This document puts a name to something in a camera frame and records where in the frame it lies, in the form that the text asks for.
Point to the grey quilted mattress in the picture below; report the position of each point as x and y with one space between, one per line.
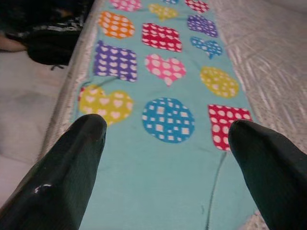
268 60

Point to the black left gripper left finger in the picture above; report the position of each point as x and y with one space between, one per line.
60 172

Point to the black bag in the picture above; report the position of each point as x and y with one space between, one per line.
52 45

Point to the teal blanket with colourful patches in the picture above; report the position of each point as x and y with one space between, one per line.
156 172

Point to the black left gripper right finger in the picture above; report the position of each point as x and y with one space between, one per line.
275 177

